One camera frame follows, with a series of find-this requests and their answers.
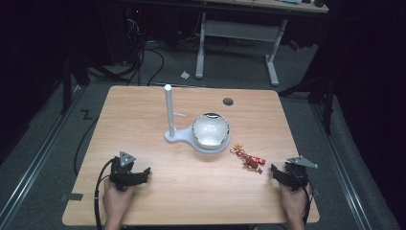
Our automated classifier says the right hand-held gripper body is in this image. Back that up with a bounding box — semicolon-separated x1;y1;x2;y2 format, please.
282;155;319;193

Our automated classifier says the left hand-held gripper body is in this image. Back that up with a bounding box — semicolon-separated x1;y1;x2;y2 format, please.
109;150;142;192

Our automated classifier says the person's right hand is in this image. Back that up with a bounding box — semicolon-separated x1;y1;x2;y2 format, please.
279;180;310;222

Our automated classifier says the person's left hand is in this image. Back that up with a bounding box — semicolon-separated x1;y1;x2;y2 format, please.
101;178;137;225

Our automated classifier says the red knotted ornament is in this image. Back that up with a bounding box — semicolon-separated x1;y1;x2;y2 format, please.
229;143;267;175

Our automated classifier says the white stand with pole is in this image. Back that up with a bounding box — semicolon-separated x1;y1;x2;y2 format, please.
163;83;232;155

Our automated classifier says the black tape strip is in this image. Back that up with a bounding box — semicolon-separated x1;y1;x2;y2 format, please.
59;192;84;203

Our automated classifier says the shiny white bowl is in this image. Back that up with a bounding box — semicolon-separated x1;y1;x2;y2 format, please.
192;111;231;150

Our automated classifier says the black metal stand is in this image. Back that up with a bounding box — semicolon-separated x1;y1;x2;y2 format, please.
59;56;92;115
277;71;337;136

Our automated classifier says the dark computer tower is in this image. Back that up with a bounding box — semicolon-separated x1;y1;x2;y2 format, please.
97;4;143;66

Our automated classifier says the white-framed wooden desk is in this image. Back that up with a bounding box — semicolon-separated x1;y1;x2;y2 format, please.
121;0;330;88

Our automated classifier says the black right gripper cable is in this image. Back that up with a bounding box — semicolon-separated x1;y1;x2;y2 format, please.
295;173;316;225

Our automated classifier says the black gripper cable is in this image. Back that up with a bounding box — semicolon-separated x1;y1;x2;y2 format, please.
295;173;316;225
93;157;117;230

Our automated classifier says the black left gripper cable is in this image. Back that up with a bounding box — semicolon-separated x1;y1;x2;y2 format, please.
93;157;117;230

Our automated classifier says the metal floor rail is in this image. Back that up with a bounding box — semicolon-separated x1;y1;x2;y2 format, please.
0;85;84;226
310;103;373;230

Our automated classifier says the black floor cable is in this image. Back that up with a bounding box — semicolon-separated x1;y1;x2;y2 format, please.
73;115;101;177

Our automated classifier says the bundle of black cables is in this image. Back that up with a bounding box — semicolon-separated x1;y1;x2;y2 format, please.
125;17;166;87

